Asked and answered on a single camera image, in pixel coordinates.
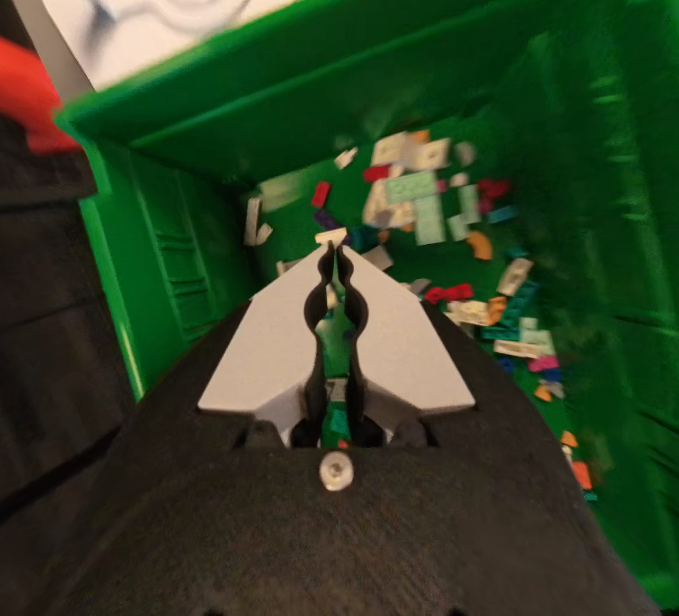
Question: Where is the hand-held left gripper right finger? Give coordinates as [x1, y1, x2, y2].
[337, 244, 476, 446]

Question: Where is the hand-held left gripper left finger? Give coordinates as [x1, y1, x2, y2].
[197, 242, 336, 448]

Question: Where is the pile of lego pieces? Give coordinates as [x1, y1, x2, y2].
[241, 128, 600, 502]

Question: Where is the green plastic bin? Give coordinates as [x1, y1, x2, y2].
[53, 0, 679, 611]

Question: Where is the black textured case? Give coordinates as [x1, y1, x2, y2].
[0, 117, 140, 521]

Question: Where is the red object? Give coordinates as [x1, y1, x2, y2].
[0, 37, 83, 155]

